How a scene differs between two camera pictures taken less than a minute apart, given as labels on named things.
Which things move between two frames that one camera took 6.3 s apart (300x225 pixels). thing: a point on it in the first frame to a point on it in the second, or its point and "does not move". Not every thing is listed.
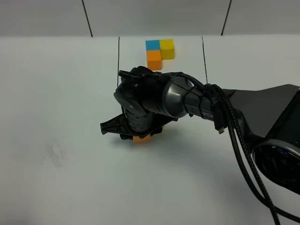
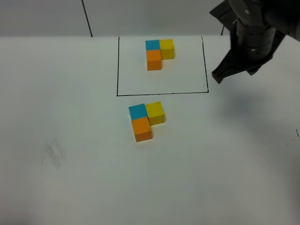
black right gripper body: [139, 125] to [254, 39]
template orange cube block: [153, 60] does not move
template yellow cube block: [167, 49] does not move
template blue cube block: [153, 45] does not move
